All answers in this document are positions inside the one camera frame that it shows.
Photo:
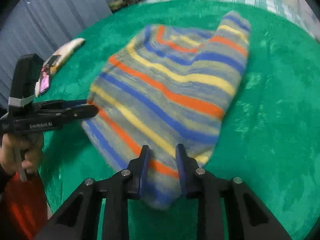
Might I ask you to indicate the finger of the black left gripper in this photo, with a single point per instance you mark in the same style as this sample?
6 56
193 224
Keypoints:
61 104
70 114

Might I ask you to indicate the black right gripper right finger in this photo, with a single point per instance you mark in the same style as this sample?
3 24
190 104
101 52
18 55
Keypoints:
186 167

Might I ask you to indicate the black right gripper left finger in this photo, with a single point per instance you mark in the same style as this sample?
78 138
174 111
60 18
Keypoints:
138 173

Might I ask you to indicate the striped knit sweater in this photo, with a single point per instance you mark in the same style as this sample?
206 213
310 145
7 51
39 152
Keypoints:
167 86

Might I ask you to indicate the person's left hand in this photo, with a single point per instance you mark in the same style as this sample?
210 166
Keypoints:
19 153

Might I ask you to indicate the orange fleece trousers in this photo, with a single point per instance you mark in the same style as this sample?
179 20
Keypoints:
23 208

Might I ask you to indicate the grey blue curtain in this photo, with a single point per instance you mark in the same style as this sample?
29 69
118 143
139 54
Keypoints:
41 27

